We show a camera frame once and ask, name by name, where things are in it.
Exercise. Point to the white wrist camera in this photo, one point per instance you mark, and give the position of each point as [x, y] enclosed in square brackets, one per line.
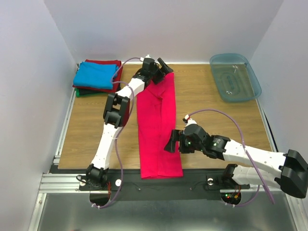
[146, 57]
[188, 121]

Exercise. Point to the pink red t shirt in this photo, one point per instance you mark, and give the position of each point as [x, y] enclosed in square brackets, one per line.
[156, 118]

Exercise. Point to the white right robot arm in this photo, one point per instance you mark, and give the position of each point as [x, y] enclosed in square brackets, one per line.
[248, 165]

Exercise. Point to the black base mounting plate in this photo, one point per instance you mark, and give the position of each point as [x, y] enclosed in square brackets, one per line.
[127, 185]

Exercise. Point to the folded green t shirt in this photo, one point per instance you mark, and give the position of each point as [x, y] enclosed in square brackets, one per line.
[86, 92]

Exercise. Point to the folded blue t shirt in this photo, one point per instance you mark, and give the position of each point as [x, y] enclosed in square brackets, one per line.
[97, 76]

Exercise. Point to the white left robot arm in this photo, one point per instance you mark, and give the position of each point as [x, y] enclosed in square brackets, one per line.
[117, 112]

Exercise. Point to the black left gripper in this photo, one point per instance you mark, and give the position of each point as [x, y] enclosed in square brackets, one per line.
[165, 68]

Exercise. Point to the folded dark red t shirt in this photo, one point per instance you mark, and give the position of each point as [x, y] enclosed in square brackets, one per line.
[117, 74]

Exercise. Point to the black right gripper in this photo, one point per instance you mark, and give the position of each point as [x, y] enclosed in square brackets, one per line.
[178, 140]

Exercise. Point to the folded black t shirt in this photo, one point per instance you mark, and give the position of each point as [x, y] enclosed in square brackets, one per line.
[106, 91]

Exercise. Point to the aluminium frame rail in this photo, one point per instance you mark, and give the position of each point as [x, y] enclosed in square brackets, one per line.
[57, 183]

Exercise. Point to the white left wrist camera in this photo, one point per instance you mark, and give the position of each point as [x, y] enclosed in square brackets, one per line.
[146, 57]

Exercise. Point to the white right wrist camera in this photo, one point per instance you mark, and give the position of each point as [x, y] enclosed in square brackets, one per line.
[188, 121]

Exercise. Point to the translucent blue plastic bin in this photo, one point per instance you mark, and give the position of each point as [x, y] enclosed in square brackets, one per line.
[234, 78]

